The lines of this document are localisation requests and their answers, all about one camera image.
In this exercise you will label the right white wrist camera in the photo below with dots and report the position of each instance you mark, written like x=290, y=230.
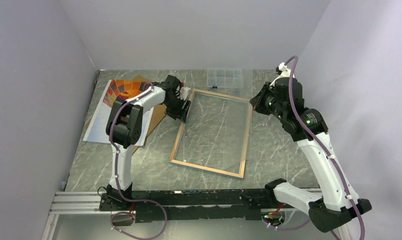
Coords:
x=284, y=71

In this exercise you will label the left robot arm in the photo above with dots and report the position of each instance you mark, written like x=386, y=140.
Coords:
x=124, y=126

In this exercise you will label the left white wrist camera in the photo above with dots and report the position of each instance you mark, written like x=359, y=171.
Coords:
x=185, y=93

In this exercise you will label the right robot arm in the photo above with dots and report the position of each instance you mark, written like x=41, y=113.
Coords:
x=338, y=203

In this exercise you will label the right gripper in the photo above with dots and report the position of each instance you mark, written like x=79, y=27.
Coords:
x=257, y=101

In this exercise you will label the hot air balloon photo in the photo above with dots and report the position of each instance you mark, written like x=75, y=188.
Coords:
x=101, y=122

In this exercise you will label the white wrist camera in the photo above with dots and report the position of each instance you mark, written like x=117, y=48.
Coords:
x=185, y=93
x=284, y=71

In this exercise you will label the clear plastic organizer box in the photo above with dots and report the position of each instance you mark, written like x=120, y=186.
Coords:
x=225, y=78

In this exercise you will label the blue picture frame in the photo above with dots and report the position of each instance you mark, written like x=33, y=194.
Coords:
x=178, y=142

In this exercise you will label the clear glass pane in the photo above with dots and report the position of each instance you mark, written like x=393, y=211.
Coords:
x=199, y=81

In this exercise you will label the aluminium rail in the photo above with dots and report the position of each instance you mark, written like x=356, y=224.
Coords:
x=92, y=202

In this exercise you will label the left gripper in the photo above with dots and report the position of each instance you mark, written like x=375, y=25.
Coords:
x=180, y=114

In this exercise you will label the black base bar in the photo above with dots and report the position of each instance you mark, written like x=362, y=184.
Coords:
x=156, y=205

